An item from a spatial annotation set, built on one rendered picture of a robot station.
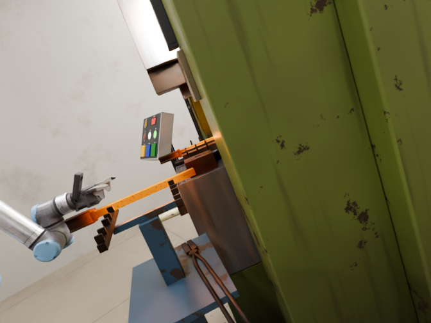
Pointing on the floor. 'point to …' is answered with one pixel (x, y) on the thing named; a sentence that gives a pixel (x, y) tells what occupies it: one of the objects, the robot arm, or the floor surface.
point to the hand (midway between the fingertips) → (112, 179)
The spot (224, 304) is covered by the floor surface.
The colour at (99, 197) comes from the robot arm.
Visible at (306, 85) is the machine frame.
